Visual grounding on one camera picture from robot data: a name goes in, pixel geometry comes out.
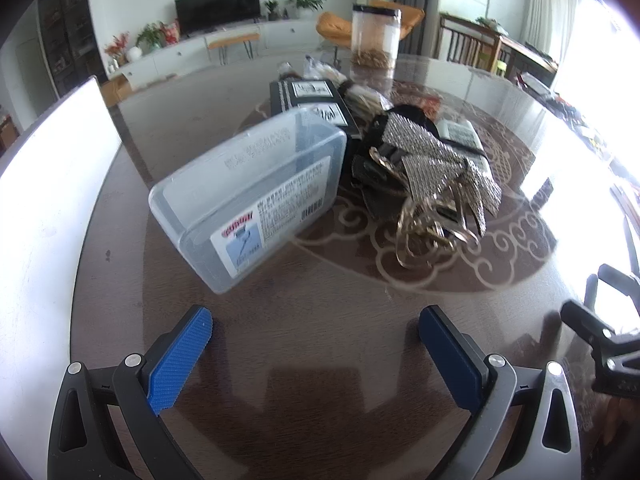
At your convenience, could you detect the bushy green potted plant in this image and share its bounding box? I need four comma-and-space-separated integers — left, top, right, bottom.
135, 22, 166, 51

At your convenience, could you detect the large green potted plant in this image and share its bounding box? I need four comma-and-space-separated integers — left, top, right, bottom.
285, 0, 327, 20

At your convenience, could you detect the clear plastic packet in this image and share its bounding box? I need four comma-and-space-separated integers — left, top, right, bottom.
276, 54, 347, 82

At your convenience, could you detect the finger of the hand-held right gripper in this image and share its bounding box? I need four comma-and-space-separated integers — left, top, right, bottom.
585, 263, 640, 318
560, 300, 618, 347

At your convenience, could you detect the clear jar with black lid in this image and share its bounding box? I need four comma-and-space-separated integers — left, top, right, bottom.
350, 3, 403, 69

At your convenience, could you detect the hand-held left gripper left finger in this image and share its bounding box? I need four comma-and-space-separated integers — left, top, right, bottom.
47, 305, 216, 480

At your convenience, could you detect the black leather pouch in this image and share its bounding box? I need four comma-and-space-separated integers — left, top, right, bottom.
349, 144, 417, 220

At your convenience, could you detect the white television cabinet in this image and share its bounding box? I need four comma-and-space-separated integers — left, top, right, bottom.
106, 16, 332, 82

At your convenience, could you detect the orange lounge chair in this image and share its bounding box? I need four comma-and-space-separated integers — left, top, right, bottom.
316, 0, 425, 54

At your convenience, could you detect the gold chain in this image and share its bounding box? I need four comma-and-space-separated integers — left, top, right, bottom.
394, 190, 482, 272

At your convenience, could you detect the cardboard box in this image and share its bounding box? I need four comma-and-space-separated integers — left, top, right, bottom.
99, 77, 134, 107

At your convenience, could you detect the silver rhinestone belt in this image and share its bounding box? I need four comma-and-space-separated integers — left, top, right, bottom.
377, 111, 503, 237

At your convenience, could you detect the wooden side table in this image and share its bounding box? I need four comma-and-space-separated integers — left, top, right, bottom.
499, 34, 559, 87

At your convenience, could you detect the red flower bouquet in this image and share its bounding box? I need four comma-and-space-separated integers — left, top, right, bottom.
103, 32, 131, 70

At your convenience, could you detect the dark display cabinet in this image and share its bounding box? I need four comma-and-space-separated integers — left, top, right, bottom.
37, 0, 109, 99

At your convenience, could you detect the clear plastic storage box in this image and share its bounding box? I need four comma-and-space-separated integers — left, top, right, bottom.
148, 109, 348, 295

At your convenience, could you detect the black box with white label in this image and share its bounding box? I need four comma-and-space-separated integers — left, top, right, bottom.
300, 101, 364, 141
269, 79, 352, 113

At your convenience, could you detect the white board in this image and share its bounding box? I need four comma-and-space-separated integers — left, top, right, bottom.
0, 74, 152, 467

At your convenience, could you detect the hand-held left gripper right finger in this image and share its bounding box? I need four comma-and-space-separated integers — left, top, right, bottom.
418, 305, 583, 480

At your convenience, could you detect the black television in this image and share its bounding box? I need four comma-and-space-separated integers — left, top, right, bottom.
174, 0, 261, 37

